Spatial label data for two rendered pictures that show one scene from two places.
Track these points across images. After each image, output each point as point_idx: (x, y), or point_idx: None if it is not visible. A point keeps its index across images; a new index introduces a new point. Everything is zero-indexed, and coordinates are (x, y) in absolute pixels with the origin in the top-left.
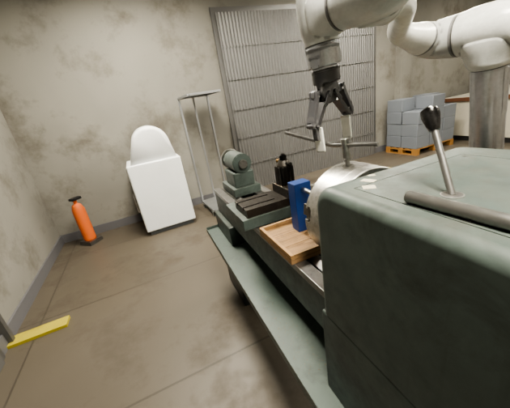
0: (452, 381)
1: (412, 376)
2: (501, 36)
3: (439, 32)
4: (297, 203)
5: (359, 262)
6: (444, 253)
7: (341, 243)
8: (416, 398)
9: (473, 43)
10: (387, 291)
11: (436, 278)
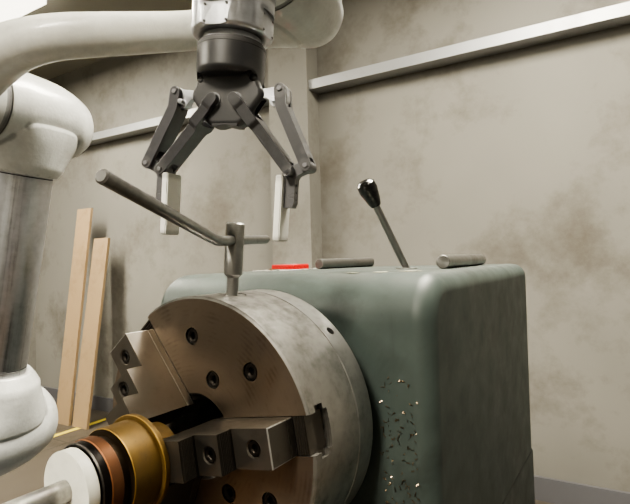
0: (506, 409)
1: (498, 461)
2: (78, 134)
3: None
4: None
5: (472, 366)
6: (497, 284)
7: (459, 359)
8: (501, 488)
9: (48, 127)
10: (485, 372)
11: (497, 311)
